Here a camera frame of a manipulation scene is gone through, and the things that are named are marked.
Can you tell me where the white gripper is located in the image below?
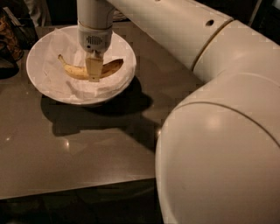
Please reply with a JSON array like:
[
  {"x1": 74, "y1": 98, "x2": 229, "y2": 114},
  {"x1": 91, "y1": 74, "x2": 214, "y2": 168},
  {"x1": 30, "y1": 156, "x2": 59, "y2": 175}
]
[{"x1": 78, "y1": 23, "x2": 112, "y2": 82}]

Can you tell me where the yellow spotted banana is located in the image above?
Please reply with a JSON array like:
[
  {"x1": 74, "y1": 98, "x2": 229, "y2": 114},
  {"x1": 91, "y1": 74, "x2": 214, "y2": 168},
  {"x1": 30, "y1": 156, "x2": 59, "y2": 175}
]
[{"x1": 58, "y1": 54, "x2": 123, "y2": 81}]

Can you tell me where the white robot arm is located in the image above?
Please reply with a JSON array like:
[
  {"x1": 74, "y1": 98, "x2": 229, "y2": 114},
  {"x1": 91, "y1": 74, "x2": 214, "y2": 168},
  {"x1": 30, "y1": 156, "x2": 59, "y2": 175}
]
[{"x1": 77, "y1": 0, "x2": 280, "y2": 224}]

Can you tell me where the white bowl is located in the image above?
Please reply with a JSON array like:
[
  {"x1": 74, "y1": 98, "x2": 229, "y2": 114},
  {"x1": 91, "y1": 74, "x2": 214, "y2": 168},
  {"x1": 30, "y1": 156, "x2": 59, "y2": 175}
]
[{"x1": 25, "y1": 24, "x2": 137, "y2": 106}]

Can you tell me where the white paper liner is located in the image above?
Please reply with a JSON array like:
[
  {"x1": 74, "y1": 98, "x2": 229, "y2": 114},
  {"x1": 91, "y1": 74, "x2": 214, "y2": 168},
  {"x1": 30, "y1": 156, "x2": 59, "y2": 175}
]
[{"x1": 40, "y1": 27, "x2": 137, "y2": 102}]

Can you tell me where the dark object at left edge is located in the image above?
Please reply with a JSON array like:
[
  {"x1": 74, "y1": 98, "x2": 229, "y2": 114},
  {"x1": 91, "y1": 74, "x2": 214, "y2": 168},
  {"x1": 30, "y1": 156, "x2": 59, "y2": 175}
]
[{"x1": 0, "y1": 41, "x2": 19, "y2": 79}]

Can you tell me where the patterned brown bag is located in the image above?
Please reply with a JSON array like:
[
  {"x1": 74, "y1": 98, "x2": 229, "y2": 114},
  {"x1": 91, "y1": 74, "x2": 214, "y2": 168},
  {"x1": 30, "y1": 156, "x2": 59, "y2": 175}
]
[{"x1": 0, "y1": 11, "x2": 24, "y2": 61}]

